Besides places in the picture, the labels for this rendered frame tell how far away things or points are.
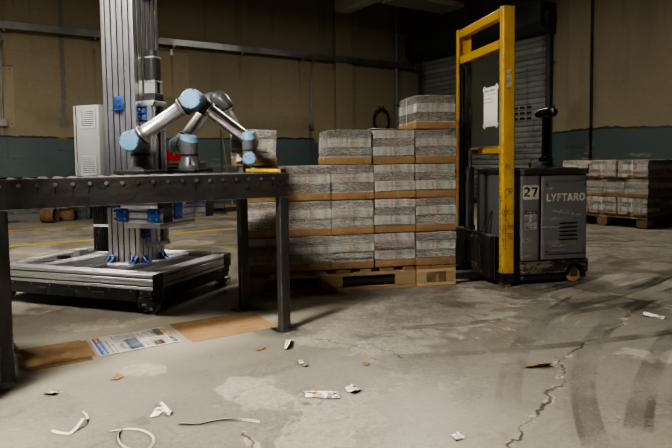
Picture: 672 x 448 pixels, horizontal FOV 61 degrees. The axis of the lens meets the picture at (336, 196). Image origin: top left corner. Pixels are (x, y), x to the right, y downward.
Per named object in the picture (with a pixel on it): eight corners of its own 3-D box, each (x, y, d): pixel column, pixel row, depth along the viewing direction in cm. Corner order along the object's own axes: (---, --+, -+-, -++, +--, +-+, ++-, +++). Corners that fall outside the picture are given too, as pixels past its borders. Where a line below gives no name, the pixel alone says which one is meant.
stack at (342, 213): (240, 284, 404) (237, 166, 399) (399, 275, 427) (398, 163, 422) (242, 297, 366) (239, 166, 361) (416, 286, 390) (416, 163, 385)
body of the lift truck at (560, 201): (474, 267, 456) (474, 166, 452) (536, 264, 468) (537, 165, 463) (519, 285, 389) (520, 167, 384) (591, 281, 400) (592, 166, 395)
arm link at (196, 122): (173, 146, 387) (217, 87, 408) (163, 146, 398) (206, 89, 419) (186, 157, 394) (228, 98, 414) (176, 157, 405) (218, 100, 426)
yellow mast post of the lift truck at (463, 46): (456, 256, 455) (455, 31, 445) (466, 255, 457) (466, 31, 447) (460, 257, 447) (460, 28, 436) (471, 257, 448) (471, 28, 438)
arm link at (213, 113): (187, 104, 346) (252, 154, 348) (182, 103, 335) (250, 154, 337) (198, 89, 345) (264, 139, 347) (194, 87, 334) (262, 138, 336)
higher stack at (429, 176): (398, 275, 427) (396, 100, 420) (436, 273, 433) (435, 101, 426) (415, 286, 390) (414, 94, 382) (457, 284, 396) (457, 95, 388)
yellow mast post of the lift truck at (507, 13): (495, 271, 391) (496, 8, 381) (507, 270, 393) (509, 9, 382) (502, 273, 382) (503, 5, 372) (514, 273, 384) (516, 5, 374)
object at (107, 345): (164, 328, 299) (164, 326, 299) (181, 342, 275) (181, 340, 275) (88, 340, 280) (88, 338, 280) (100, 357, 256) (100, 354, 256)
